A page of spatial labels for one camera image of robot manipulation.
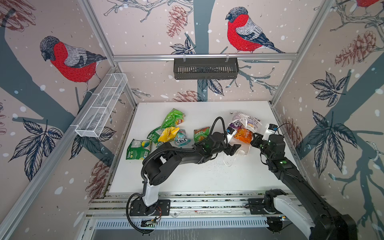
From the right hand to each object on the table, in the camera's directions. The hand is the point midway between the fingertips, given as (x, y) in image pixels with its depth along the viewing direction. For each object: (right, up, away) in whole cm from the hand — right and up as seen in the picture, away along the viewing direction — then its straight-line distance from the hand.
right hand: (253, 134), depth 82 cm
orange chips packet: (0, -3, +14) cm, 14 cm away
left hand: (-9, -5, 0) cm, 10 cm away
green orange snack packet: (-60, -3, +16) cm, 62 cm away
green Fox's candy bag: (-69, -11, +11) cm, 70 cm away
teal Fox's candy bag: (-42, -5, +12) cm, 44 cm away
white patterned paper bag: (0, +6, +4) cm, 7 cm away
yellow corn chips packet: (-49, -1, +8) cm, 50 cm away
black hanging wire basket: (-25, +44, +22) cm, 55 cm away
